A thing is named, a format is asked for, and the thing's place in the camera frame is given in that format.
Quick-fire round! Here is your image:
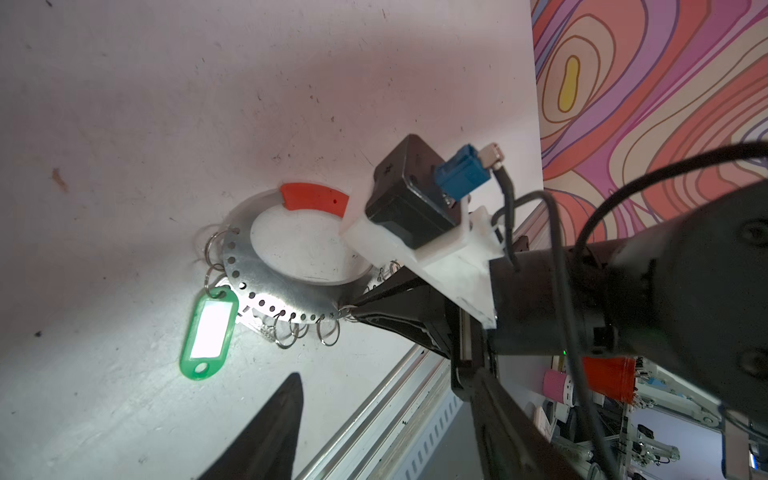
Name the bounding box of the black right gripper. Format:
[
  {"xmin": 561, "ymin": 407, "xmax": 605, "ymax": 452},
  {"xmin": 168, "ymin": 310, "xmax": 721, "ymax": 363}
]
[{"xmin": 352, "ymin": 236, "xmax": 506, "ymax": 399}]

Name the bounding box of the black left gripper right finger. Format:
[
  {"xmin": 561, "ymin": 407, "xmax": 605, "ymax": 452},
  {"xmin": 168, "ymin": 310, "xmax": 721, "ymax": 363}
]
[{"xmin": 470, "ymin": 368, "xmax": 579, "ymax": 479}]

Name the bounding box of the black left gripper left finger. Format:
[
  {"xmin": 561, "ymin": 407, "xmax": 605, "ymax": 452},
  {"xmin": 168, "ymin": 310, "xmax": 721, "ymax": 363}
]
[{"xmin": 201, "ymin": 372, "xmax": 304, "ymax": 479}]

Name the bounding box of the metal keyring disc red grip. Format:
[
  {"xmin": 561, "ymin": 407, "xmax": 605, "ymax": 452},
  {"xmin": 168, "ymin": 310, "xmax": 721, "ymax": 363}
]
[{"xmin": 206, "ymin": 182, "xmax": 376, "ymax": 349}]

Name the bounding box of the green plastic key tag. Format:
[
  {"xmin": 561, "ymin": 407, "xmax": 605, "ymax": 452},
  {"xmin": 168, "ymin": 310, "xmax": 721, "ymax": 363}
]
[{"xmin": 179, "ymin": 286, "xmax": 239, "ymax": 381}]

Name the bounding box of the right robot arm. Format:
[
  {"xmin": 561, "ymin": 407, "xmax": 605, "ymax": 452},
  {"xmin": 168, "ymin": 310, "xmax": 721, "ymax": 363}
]
[{"xmin": 351, "ymin": 141, "xmax": 767, "ymax": 479}]

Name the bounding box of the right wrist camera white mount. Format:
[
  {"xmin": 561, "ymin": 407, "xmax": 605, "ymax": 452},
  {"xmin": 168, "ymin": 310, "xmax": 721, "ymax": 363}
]
[{"xmin": 341, "ymin": 133, "xmax": 506, "ymax": 330}]

